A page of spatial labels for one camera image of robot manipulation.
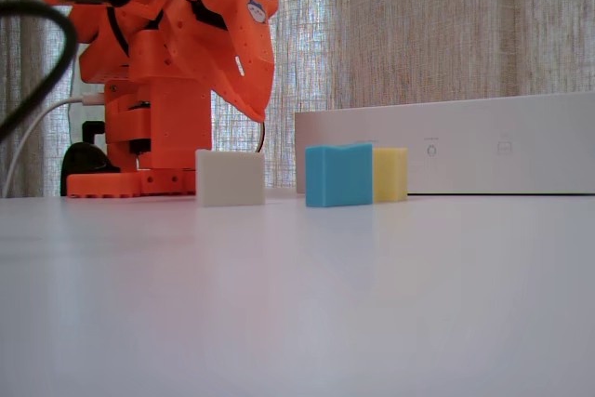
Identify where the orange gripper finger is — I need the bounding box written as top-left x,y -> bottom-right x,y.
194,0 -> 280,120
211,32 -> 256,115

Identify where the white foam cuboid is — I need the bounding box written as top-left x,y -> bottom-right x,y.
194,148 -> 267,208

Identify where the blue foam cuboid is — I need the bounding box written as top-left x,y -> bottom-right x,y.
304,141 -> 375,208

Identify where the yellow foam cuboid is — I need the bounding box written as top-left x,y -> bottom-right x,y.
371,146 -> 409,204

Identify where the white rectangular bin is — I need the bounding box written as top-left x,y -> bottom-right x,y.
294,91 -> 595,196

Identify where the black table clamp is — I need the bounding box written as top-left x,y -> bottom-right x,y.
59,120 -> 120,196

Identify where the white usb cable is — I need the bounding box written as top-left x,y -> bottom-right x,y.
2,92 -> 107,198

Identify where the thick blurred black cable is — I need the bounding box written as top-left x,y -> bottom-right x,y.
0,0 -> 80,140

